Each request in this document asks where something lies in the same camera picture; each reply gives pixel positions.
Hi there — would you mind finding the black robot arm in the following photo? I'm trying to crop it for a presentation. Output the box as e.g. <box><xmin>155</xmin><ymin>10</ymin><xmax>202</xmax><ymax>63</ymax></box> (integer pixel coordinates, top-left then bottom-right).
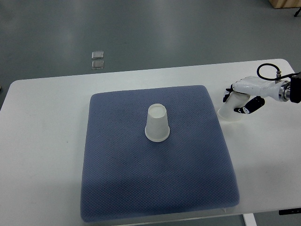
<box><xmin>290</xmin><ymin>73</ymin><xmax>301</xmax><ymax>103</ymax></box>

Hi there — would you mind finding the wooden furniture corner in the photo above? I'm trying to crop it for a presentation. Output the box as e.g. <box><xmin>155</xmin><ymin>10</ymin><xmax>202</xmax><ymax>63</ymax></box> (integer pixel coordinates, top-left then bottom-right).
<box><xmin>269</xmin><ymin>0</ymin><xmax>301</xmax><ymax>9</ymax></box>

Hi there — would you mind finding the blue grey cushion mat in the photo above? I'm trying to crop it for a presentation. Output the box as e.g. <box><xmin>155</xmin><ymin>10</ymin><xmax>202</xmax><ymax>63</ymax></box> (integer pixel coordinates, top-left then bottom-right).
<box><xmin>80</xmin><ymin>85</ymin><xmax>239</xmax><ymax>222</ymax></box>

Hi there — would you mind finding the upper floor socket plate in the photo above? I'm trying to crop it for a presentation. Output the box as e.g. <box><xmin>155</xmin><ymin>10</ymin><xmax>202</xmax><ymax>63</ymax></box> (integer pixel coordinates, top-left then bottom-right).
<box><xmin>91</xmin><ymin>50</ymin><xmax>104</xmax><ymax>59</ymax></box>

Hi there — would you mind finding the black tripod leg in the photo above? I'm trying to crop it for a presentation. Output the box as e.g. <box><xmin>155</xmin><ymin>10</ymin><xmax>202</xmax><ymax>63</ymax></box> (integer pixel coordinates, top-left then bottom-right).
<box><xmin>294</xmin><ymin>8</ymin><xmax>301</xmax><ymax>17</ymax></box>

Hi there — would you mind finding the white paper cup on cushion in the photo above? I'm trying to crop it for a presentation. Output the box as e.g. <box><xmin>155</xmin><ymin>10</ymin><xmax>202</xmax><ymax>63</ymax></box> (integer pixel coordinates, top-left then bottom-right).
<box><xmin>145</xmin><ymin>104</ymin><xmax>170</xmax><ymax>142</ymax></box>

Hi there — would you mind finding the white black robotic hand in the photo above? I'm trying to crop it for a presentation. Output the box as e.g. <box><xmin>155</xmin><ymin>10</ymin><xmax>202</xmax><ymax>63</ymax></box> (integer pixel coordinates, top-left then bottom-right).
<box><xmin>223</xmin><ymin>76</ymin><xmax>290</xmax><ymax>114</ymax></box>

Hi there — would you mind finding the black table control panel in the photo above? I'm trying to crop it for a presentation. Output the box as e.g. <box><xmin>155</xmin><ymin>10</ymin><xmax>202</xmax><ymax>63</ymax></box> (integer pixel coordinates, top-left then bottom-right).
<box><xmin>278</xmin><ymin>208</ymin><xmax>301</xmax><ymax>216</ymax></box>

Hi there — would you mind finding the white paper cup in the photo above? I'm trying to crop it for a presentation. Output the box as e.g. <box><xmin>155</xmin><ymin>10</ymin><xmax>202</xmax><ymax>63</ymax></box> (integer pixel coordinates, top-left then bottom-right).
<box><xmin>217</xmin><ymin>92</ymin><xmax>250</xmax><ymax>121</ymax></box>
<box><xmin>145</xmin><ymin>104</ymin><xmax>170</xmax><ymax>142</ymax></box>

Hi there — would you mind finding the white table leg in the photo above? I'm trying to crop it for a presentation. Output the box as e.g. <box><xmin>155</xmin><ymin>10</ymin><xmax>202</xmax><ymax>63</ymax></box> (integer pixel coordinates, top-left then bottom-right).
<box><xmin>243</xmin><ymin>213</ymin><xmax>257</xmax><ymax>226</ymax></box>

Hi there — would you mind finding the black cable loop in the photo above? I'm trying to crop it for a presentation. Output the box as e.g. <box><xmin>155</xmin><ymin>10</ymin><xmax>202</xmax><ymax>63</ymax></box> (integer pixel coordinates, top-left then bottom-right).
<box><xmin>256</xmin><ymin>63</ymin><xmax>299</xmax><ymax>81</ymax></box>

